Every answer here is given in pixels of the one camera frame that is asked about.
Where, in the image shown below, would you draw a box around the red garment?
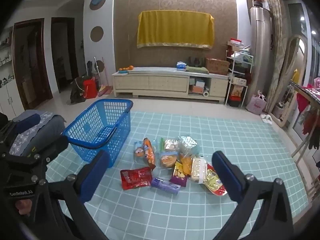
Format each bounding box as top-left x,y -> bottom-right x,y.
296,92 -> 310,113

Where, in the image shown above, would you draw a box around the purple chips packet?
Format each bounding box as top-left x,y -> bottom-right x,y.
169,161 -> 188,187

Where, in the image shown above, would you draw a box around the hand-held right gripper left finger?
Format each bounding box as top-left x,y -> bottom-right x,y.
32,150 -> 110,240

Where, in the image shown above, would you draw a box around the orange pouch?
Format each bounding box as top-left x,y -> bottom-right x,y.
180,156 -> 194,175

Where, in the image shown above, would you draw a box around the white wire rack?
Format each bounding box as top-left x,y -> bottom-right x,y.
225,49 -> 253,107

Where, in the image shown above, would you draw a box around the white shelf cabinet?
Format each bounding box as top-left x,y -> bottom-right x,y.
0,26 -> 24,120

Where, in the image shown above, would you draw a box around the person's left hand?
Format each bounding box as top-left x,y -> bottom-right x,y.
15,199 -> 33,217

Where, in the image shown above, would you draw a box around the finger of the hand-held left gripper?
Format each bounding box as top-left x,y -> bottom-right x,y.
6,137 -> 69,165
0,114 -> 41,145

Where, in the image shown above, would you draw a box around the beige tv cabinet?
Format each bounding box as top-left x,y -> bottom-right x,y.
112,66 -> 229,103

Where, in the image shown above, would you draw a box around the blue plastic basket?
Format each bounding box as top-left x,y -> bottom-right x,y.
62,99 -> 134,168

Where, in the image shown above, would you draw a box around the red bucket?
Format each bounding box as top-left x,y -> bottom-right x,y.
83,79 -> 98,98

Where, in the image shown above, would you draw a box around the patterned curtain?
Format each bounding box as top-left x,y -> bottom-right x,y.
264,0 -> 288,113

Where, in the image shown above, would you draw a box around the dark wooden door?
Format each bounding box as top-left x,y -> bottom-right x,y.
12,18 -> 53,110

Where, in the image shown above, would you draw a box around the red snack packet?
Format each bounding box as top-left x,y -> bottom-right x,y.
120,167 -> 153,190

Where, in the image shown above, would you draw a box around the cardboard box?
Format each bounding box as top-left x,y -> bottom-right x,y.
205,58 -> 230,75

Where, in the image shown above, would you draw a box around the black router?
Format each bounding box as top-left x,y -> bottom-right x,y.
187,56 -> 203,67

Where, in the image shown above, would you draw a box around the floral lace cloth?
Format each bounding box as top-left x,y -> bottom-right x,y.
9,112 -> 54,155

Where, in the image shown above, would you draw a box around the lavender snack packet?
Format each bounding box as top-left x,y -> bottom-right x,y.
151,177 -> 181,193

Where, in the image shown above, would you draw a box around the teal checked mat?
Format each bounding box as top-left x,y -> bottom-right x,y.
42,110 -> 313,240

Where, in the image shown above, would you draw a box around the green folded cloth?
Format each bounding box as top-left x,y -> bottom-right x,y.
186,66 -> 209,74

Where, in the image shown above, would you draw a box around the cream cracker packet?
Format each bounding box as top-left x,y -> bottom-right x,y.
191,157 -> 208,184

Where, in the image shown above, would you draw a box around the silver foil packet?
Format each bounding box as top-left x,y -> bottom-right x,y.
178,135 -> 198,155

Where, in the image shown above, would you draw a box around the pink bag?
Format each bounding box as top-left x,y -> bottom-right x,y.
246,94 -> 267,115

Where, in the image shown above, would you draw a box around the yellow cloth cover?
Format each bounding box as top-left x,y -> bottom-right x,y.
136,10 -> 215,49

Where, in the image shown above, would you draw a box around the white handled broom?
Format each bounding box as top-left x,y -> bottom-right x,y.
94,56 -> 107,92

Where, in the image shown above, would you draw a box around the long orange snack packet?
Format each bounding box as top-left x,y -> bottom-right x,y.
142,138 -> 157,170

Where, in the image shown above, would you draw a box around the silver tower air conditioner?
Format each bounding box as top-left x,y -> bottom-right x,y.
250,6 -> 273,110

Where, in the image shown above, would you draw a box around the blue white cartoon packet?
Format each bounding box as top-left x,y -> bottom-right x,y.
134,141 -> 145,163

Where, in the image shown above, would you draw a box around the dark bag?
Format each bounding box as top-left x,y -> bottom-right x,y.
70,76 -> 87,104

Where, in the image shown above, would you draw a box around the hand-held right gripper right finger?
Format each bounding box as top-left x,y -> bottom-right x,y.
212,151 -> 294,240

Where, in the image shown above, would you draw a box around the round brown wall plaque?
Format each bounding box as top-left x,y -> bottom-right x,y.
90,26 -> 104,42

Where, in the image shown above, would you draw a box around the wooden folding table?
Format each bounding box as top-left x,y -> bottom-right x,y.
287,81 -> 320,195

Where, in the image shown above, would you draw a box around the red yellow clear packet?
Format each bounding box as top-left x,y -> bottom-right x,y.
200,164 -> 228,197

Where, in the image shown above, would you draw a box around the dark gloves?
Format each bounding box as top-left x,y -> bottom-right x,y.
308,127 -> 320,150

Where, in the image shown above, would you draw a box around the pink dustpan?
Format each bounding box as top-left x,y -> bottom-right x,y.
98,85 -> 113,97

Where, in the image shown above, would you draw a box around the standing mirror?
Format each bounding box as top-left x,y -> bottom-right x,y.
270,34 -> 309,128

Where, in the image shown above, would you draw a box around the round plaque with blue plate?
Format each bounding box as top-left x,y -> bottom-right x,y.
89,0 -> 106,11

